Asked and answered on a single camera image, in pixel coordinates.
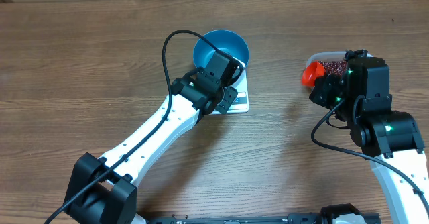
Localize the blue plastic bowl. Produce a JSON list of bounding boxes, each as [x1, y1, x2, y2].
[[193, 30, 250, 87]]

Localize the red adzuki beans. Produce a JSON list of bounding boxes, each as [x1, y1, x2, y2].
[[320, 61, 347, 76]]

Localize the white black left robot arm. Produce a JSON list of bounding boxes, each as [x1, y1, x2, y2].
[[59, 73, 238, 223]]

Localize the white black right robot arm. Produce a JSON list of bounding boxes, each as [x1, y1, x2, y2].
[[302, 56, 428, 223]]

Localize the clear plastic food container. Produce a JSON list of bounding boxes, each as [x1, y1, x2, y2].
[[304, 50, 372, 76]]

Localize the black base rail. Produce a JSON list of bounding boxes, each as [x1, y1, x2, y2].
[[133, 203, 381, 224]]

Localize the white digital kitchen scale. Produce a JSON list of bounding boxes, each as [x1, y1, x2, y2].
[[212, 61, 249, 115]]

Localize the orange measuring scoop blue handle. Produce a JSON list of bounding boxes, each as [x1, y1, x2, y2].
[[301, 61, 325, 87]]

